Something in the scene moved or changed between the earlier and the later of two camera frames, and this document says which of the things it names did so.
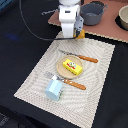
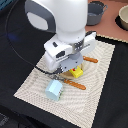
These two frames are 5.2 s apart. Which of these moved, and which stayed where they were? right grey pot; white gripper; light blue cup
Moved: white gripper
Stayed: light blue cup; right grey pot
